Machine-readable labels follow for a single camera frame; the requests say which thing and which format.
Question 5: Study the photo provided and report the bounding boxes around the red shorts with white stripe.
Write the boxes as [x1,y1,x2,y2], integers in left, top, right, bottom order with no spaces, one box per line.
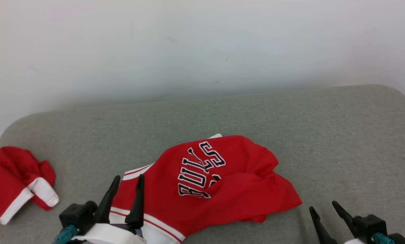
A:
[0,146,59,225]

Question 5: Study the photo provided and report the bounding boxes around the teal camera connector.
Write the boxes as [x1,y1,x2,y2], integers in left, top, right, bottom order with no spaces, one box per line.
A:
[372,232,393,244]
[53,225,78,244]

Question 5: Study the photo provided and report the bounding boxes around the teal right camera connector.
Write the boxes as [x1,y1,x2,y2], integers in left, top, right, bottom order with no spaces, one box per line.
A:
[372,232,393,244]

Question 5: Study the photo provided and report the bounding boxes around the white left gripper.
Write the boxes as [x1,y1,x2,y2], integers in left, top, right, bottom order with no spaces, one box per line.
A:
[72,174,147,244]

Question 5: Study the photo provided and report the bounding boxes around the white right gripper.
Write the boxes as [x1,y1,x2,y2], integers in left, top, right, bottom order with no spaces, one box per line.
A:
[309,201,372,244]

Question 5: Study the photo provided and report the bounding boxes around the teal left camera connector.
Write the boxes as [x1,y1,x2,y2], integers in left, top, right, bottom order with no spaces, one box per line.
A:
[53,225,78,244]

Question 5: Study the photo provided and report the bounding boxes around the red Bulls basketball jersey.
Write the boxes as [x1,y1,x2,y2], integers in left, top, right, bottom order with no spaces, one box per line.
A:
[109,134,303,244]

